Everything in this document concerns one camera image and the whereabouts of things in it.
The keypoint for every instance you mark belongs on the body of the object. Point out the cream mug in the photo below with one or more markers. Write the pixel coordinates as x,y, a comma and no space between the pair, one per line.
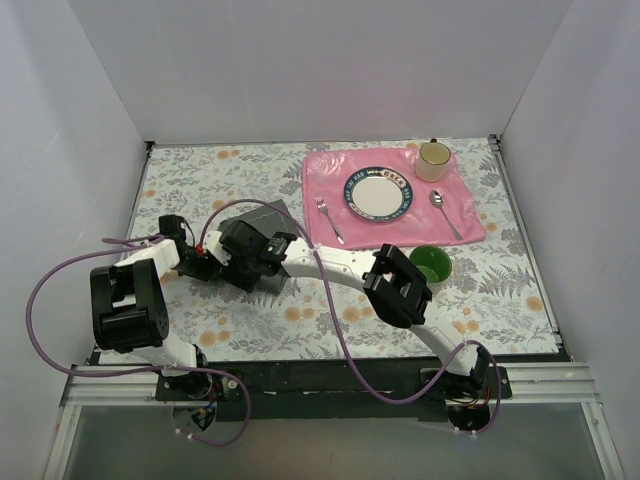
433,161

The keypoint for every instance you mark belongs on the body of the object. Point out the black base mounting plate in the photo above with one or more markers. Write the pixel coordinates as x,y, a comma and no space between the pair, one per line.
328,389

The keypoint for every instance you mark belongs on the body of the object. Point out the silver spoon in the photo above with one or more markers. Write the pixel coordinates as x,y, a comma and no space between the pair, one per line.
437,201

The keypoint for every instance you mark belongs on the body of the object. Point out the aluminium frame rail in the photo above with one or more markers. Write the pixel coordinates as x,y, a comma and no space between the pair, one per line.
550,425

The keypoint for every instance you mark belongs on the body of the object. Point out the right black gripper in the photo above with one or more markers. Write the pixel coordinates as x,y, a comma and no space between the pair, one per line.
240,275

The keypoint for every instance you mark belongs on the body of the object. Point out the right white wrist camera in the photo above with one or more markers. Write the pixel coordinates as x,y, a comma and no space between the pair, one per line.
211,252

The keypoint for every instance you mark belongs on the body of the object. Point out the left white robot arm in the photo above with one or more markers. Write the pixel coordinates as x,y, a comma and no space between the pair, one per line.
129,311

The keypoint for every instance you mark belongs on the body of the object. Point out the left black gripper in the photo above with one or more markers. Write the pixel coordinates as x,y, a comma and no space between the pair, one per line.
201,267

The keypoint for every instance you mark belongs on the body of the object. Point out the white plate blue rim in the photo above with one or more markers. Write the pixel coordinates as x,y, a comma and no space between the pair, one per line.
378,194

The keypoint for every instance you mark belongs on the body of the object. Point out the grey cloth napkin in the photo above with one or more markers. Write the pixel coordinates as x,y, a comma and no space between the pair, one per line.
268,222

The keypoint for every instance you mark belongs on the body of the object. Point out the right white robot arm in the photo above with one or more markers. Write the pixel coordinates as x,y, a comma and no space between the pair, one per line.
395,288

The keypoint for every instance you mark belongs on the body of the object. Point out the green bowl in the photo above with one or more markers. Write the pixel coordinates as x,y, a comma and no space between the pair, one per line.
433,262

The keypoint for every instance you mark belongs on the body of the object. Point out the pink placemat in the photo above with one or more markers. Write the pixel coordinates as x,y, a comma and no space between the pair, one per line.
324,175

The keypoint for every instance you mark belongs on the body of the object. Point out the silver fork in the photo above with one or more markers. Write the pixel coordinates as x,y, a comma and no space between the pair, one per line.
323,210

